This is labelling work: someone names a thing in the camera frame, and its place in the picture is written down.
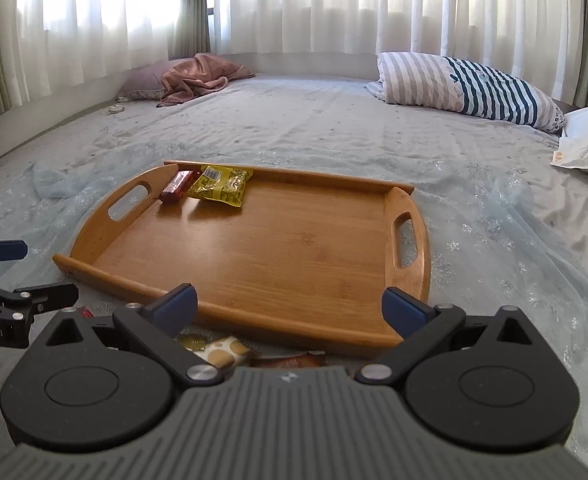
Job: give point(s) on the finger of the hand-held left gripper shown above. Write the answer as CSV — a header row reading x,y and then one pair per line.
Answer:
x,y
49,296
4,251

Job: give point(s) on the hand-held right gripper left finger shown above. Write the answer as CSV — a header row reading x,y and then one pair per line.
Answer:
x,y
176,307

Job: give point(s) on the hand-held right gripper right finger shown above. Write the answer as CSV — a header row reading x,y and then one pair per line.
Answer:
x,y
402,310

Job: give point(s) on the green snack packet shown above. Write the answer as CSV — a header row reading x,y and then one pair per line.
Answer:
x,y
194,342

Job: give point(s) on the red and white snack packet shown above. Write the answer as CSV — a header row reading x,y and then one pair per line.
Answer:
x,y
86,313

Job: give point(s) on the nut-print snack packet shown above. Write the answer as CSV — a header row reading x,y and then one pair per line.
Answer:
x,y
224,352

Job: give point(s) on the wooden tray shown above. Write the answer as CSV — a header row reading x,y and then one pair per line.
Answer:
x,y
274,260

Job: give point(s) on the brown snack packet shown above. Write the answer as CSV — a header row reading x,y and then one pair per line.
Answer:
x,y
289,360

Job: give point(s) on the dark red snack bar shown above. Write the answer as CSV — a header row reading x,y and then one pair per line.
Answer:
x,y
176,186

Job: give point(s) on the yellow snack packet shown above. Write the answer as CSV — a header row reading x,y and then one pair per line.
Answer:
x,y
219,185

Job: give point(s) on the small round object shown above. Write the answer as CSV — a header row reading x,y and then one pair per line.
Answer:
x,y
116,108

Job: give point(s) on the purple pillow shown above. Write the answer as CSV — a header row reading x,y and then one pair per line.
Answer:
x,y
141,82

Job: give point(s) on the striped pillow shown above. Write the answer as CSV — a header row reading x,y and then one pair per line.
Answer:
x,y
423,80

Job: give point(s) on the pink blanket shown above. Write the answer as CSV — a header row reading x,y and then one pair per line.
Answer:
x,y
199,75

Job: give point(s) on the white sheer curtain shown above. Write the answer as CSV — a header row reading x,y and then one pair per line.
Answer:
x,y
99,10
373,5

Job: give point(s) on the brown wooden bed frame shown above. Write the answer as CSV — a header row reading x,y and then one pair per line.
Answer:
x,y
571,105

